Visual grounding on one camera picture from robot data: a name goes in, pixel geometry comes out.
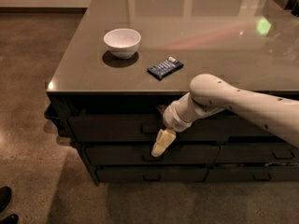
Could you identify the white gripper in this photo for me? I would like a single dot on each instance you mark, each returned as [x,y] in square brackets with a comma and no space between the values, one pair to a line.
[172,118]

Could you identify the drawer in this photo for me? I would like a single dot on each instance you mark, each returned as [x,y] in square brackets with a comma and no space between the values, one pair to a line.
[240,150]
[141,155]
[154,173]
[251,174]
[144,128]

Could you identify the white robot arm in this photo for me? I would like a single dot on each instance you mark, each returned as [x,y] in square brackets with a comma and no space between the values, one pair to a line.
[209,95]

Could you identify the dark drawer cabinet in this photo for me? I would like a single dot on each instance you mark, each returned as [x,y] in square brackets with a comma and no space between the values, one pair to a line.
[251,44]

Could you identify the blue snack packet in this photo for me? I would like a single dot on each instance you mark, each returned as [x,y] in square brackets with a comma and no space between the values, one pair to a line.
[165,68]

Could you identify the white ceramic bowl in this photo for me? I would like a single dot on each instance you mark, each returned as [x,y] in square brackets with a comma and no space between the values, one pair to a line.
[123,43]

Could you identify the black shoe upper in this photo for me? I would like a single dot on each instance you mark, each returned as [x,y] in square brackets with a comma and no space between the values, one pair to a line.
[5,197]

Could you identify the black shoe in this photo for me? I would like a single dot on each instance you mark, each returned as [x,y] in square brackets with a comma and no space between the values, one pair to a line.
[11,219]
[5,197]

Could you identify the black shoe lower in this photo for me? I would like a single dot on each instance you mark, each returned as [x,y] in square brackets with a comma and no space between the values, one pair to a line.
[11,219]

